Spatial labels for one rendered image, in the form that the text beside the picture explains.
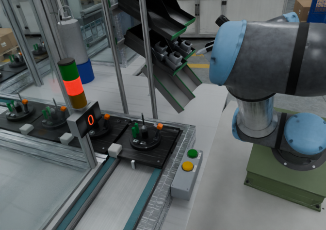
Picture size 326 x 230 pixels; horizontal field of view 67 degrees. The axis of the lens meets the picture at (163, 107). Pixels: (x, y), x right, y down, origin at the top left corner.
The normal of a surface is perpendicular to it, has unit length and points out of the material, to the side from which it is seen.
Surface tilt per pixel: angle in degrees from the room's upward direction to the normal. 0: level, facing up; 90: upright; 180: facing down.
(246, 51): 59
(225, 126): 0
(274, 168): 41
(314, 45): 49
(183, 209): 0
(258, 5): 90
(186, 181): 0
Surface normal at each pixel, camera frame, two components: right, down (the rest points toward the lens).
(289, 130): -0.27, -0.25
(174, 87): 0.55, -0.41
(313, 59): -0.36, 0.16
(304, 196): -0.50, 0.52
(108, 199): -0.07, -0.82
